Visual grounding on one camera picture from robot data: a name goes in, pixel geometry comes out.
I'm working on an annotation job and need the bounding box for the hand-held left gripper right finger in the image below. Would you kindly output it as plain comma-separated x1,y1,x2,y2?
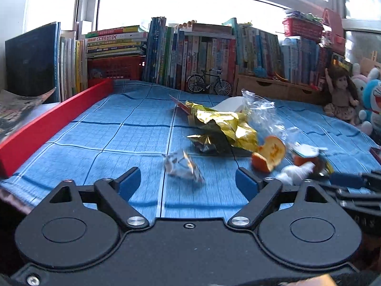
228,168,337,230

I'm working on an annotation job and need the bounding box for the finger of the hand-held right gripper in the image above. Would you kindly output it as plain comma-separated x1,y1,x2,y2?
321,185,381,215
329,169,381,190

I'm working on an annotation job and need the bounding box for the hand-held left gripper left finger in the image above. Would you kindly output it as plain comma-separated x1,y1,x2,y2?
49,167,149,230

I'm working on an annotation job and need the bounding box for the orange peel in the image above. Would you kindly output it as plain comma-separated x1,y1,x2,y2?
251,135,287,173

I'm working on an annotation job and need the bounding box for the silver wrapper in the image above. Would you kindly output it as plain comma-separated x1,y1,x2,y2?
163,149,206,186

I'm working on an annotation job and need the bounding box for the clear plastic bag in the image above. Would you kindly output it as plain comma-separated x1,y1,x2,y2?
240,88,299,156

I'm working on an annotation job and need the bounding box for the blue checked blanket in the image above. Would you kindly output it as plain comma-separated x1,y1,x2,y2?
0,79,381,219

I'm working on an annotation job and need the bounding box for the orange cup with white lid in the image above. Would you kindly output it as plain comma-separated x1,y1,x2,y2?
290,142,334,176

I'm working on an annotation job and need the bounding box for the gold foil wrapper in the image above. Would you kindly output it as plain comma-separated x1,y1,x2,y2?
169,94,259,157

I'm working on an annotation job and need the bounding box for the white paper packet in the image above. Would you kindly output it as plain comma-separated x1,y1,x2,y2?
212,97,248,113

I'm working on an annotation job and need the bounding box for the blue cat plush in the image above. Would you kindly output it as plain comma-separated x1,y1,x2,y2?
358,68,381,137

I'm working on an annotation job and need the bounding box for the brown-haired doll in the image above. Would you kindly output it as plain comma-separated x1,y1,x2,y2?
323,65,361,126

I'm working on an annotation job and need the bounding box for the wooden drawer organizer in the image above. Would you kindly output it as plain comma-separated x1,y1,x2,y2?
233,74,331,105

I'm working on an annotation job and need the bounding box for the white bunny plush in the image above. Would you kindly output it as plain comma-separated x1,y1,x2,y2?
351,62,376,103

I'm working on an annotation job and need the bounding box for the long red board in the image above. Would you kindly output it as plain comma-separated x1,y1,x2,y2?
0,78,115,178

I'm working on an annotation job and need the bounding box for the miniature black bicycle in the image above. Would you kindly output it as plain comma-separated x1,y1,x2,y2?
186,68,232,96

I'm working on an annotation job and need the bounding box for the red plastic crate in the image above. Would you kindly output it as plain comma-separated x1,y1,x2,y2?
87,54,145,81

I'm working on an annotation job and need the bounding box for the row of thin upright books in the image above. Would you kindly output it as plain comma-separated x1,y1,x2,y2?
60,30,89,102

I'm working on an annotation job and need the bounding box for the row of tall paperback books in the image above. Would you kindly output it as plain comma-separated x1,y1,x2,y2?
235,21,332,86

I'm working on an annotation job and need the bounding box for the row of children's picture books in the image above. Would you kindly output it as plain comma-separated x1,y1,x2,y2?
142,16,239,93

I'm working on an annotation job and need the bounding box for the dark printed magazine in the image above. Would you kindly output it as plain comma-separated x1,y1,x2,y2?
0,87,57,143

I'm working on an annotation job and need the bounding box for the stack of lying books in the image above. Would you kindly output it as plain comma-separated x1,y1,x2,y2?
86,25,148,58

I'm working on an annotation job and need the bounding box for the pink cardboard box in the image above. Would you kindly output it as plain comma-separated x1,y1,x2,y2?
322,7,346,56

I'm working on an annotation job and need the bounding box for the large dark blue book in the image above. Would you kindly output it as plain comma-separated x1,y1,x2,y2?
4,22,61,103

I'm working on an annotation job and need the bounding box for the brown wooden box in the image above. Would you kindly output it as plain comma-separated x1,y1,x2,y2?
191,23,233,35

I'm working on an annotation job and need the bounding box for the red plastic basket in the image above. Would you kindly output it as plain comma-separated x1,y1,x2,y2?
282,17,325,41

